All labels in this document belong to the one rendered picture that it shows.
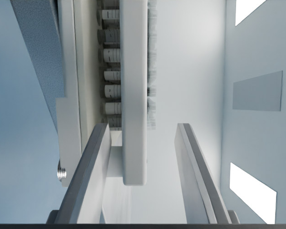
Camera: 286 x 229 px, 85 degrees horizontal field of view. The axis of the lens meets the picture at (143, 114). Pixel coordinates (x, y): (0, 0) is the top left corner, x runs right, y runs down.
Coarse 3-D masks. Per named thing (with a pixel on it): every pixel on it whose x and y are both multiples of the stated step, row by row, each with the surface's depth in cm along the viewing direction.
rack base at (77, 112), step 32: (64, 0) 11; (96, 0) 14; (64, 32) 11; (96, 32) 14; (64, 64) 13; (96, 64) 14; (64, 96) 13; (96, 96) 14; (64, 128) 12; (64, 160) 12
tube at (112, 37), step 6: (102, 30) 15; (108, 30) 15; (114, 30) 15; (150, 30) 15; (156, 30) 15; (102, 36) 15; (108, 36) 15; (114, 36) 15; (150, 36) 15; (156, 36) 15; (102, 42) 15; (108, 42) 15; (114, 42) 15; (150, 42) 15; (156, 42) 15
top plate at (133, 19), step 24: (120, 0) 11; (144, 0) 11; (120, 24) 11; (144, 24) 11; (120, 48) 11; (144, 48) 11; (144, 72) 12; (144, 96) 12; (144, 120) 12; (144, 144) 12; (144, 168) 13
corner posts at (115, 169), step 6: (114, 150) 13; (120, 150) 13; (114, 156) 13; (120, 156) 13; (114, 162) 13; (120, 162) 13; (108, 168) 13; (114, 168) 13; (120, 168) 13; (108, 174) 13; (114, 174) 13; (120, 174) 13
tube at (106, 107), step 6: (102, 102) 16; (108, 102) 16; (114, 102) 16; (120, 102) 16; (150, 102) 16; (102, 108) 16; (108, 108) 16; (114, 108) 16; (120, 108) 16; (150, 108) 16
